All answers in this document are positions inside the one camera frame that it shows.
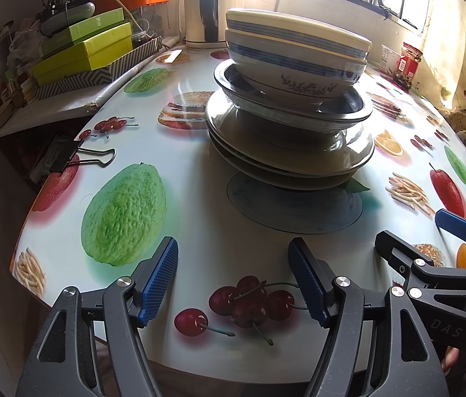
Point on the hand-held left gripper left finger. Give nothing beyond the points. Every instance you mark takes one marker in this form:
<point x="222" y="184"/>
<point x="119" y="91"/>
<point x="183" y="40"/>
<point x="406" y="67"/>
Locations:
<point x="158" y="281"/>

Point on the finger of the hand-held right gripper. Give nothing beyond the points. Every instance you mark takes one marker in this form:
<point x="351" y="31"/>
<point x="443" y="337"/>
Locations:
<point x="456" y="223"/>
<point x="394" y="248"/>

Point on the cluster of small bottles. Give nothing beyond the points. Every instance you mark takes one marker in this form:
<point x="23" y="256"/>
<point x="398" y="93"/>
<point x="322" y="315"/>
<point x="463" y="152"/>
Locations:
<point x="1" y="103"/>

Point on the person's right hand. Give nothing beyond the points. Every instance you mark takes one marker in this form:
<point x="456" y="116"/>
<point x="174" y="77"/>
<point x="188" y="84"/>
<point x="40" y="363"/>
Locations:
<point x="450" y="362"/>

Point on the red label sauce jar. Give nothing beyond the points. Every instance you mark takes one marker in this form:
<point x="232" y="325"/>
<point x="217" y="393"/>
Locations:
<point x="408" y="66"/>

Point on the round clear disc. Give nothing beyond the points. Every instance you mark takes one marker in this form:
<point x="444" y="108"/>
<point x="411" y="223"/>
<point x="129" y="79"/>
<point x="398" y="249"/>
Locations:
<point x="290" y="215"/>

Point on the striped gift box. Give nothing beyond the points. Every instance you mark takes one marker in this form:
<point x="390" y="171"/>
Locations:
<point x="104" y="75"/>

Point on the kettle base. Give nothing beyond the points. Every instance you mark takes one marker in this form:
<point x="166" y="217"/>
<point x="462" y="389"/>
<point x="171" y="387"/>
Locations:
<point x="206" y="44"/>

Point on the yellow-green box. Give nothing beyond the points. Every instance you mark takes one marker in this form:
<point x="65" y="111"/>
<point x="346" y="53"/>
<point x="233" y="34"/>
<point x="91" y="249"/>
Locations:
<point x="92" y="49"/>

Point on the stack of bowls and plates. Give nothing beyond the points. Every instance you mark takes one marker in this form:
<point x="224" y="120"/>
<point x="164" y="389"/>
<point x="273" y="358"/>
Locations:
<point x="282" y="144"/>

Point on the white and red carton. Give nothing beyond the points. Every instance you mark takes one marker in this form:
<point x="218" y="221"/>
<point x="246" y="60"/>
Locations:
<point x="388" y="58"/>

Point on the clear plastic jar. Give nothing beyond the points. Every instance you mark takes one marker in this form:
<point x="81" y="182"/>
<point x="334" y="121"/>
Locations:
<point x="140" y="39"/>

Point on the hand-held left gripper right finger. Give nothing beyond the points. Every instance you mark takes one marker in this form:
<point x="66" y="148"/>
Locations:
<point x="307" y="285"/>

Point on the cream electric kettle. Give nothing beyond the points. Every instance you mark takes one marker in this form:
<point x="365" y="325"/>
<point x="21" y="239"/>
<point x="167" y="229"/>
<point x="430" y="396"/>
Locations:
<point x="210" y="4"/>

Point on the black window latch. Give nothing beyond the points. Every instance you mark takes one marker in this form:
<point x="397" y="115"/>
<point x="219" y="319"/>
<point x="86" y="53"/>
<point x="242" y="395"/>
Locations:
<point x="383" y="6"/>

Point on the fruit print tablecloth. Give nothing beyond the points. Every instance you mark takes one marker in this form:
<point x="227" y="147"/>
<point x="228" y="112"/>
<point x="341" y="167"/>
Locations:
<point x="199" y="223"/>

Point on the grey oval device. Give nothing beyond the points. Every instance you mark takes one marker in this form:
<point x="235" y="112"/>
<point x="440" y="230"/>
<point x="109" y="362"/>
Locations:
<point x="67" y="16"/>

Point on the blue striped floral bowl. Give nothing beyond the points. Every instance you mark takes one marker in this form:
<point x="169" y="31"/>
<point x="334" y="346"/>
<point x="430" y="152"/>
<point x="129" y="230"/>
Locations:
<point x="299" y="74"/>

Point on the clear plastic bag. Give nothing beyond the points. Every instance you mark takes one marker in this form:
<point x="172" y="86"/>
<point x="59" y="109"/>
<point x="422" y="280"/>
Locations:
<point x="22" y="45"/>

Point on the black binder clip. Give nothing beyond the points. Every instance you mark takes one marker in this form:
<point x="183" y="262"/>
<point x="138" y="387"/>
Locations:
<point x="61" y="157"/>

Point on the cream bowl with blue stripes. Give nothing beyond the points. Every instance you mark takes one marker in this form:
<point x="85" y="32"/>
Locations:
<point x="290" y="29"/>

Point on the green printed box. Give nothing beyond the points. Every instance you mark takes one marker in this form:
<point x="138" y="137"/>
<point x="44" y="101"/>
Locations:
<point x="88" y="25"/>

